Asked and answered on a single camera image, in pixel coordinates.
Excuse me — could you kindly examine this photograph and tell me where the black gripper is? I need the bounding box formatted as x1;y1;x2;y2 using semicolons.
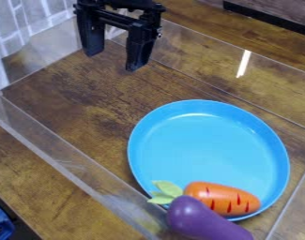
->
74;0;166;72

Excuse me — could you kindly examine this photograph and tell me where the orange toy carrot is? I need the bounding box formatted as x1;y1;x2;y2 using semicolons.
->
148;181;261;218

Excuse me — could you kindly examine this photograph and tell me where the dark baseboard strip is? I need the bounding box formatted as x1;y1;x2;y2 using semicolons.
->
222;0;305;36

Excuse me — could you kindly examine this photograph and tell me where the blue round plate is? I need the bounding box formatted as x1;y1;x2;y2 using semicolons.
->
127;99;290;211

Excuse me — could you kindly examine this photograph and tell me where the purple toy eggplant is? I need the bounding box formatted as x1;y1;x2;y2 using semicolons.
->
167;195;254;240

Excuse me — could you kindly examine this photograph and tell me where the blue plastic object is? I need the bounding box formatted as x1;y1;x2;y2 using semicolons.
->
0;208;15;240

